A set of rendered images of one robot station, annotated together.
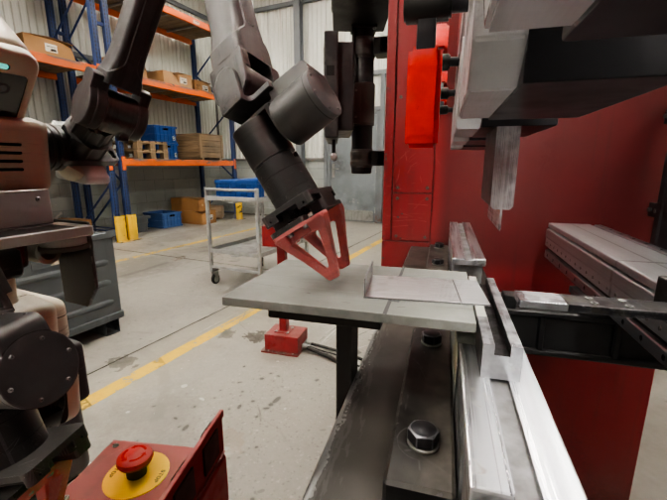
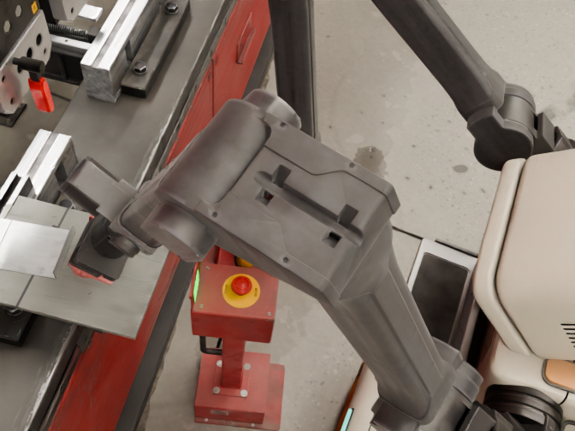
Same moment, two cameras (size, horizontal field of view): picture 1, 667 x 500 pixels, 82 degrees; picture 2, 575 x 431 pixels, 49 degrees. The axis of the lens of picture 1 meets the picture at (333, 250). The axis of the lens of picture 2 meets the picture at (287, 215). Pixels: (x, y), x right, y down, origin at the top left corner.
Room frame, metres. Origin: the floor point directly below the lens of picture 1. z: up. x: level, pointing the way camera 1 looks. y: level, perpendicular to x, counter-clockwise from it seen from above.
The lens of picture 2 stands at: (0.92, 0.19, 1.87)
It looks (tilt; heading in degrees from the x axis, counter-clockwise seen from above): 57 degrees down; 169
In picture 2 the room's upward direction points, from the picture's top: 10 degrees clockwise
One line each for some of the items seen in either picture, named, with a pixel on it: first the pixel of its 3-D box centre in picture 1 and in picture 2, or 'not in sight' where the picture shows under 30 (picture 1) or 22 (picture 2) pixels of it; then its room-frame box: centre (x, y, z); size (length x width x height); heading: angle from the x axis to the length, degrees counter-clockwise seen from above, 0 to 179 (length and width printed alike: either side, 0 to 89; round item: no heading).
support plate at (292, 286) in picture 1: (356, 287); (74, 263); (0.45, -0.03, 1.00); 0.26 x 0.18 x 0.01; 74
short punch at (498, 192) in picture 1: (497, 178); not in sight; (0.41, -0.17, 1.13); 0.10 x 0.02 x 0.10; 164
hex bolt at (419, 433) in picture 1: (423, 435); (66, 206); (0.29, -0.08, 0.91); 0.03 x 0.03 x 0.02
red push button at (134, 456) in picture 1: (135, 465); (241, 287); (0.39, 0.23, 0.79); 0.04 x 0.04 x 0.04
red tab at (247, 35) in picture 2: not in sight; (246, 38); (-0.53, 0.26, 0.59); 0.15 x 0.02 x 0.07; 164
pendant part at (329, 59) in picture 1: (339, 96); not in sight; (1.68, -0.02, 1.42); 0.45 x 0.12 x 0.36; 0
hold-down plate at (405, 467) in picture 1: (426, 394); (44, 260); (0.38, -0.10, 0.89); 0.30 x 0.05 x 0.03; 164
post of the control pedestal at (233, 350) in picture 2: not in sight; (234, 343); (0.34, 0.23, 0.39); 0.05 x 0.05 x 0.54; 83
